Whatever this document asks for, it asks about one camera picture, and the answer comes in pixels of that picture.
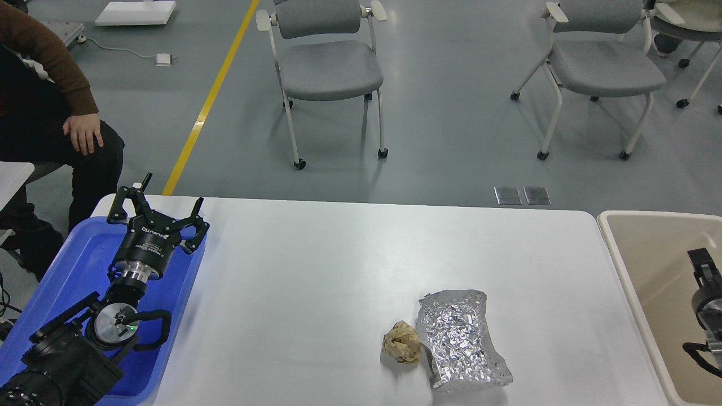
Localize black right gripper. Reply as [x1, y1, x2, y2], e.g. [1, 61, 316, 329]
[688, 248, 721, 336]

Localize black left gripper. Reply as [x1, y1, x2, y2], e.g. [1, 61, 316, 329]
[107, 173, 210, 281]

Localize brown sleeved forearm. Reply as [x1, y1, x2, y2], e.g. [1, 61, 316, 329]
[1, 2, 99, 116]

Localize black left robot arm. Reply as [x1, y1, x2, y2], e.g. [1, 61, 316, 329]
[2, 174, 210, 405]

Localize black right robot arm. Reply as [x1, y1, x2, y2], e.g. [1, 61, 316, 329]
[683, 248, 721, 377]

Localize person's hand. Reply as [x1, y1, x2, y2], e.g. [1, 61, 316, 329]
[62, 113, 105, 156]

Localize beige plastic bin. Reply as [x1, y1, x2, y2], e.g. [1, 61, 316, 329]
[597, 210, 721, 405]

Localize blue plastic tray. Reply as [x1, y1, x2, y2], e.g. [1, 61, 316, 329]
[1, 217, 205, 405]

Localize white side table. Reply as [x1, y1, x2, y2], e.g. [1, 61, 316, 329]
[1, 161, 34, 210]

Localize white power adapter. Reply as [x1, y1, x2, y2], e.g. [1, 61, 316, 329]
[155, 53, 173, 67]

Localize person's black trousers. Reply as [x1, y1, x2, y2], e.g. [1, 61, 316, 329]
[1, 47, 125, 280]

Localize right metal floor plate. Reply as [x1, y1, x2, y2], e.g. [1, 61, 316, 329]
[523, 187, 552, 206]

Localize metal floor plate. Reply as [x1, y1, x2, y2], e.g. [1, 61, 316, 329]
[523, 187, 552, 206]
[494, 186, 522, 205]

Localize white flat board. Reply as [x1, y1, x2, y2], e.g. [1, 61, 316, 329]
[94, 1, 177, 27]

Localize grey metal platform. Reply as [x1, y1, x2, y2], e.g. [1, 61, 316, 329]
[41, 20, 87, 50]

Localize left metal floor plate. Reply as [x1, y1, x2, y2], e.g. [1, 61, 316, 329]
[494, 186, 522, 205]

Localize grey chair centre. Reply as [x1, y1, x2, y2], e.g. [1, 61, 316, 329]
[255, 1, 389, 170]

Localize grey chair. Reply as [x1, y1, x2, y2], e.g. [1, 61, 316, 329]
[510, 1, 666, 160]
[255, 1, 389, 170]

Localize grey chair right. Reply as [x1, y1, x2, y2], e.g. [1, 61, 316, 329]
[510, 1, 666, 160]

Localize chair far right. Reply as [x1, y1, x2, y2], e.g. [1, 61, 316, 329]
[646, 0, 722, 116]

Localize crumpled silver foil bag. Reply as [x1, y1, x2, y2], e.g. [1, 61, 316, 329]
[415, 289, 513, 392]

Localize crumpled brown paper ball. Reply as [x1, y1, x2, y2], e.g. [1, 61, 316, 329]
[381, 320, 422, 364]

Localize white floor cable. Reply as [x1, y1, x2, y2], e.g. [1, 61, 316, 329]
[78, 35, 159, 60]

